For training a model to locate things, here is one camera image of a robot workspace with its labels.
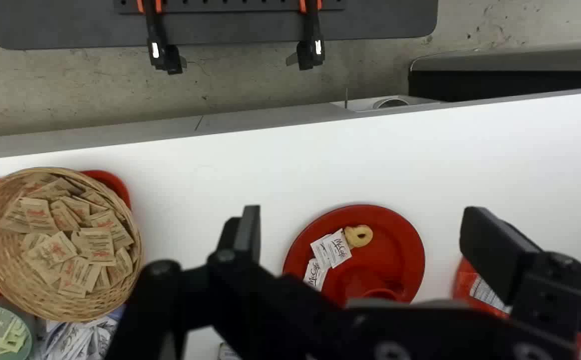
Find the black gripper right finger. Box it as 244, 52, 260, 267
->
460, 204, 581, 341

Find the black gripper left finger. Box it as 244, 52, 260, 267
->
208, 204, 266, 271

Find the orange packet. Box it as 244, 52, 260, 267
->
452, 256, 515, 320

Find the white tea bag tag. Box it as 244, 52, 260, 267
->
302, 259, 330, 295
308, 228, 356, 271

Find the red round plate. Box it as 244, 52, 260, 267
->
282, 202, 428, 308

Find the red tray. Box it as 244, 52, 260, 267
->
0, 168, 134, 304

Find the black orange clamp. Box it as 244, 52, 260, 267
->
286, 0, 328, 73
136, 0, 186, 76

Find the crumpled white plastic bag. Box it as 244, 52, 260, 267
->
32, 307, 128, 360

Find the dark grey panel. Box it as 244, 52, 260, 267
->
0, 0, 440, 52

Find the wicker basket of sugar packets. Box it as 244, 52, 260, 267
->
0, 166, 146, 326

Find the beige ring biscuit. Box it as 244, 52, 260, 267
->
342, 224, 376, 250

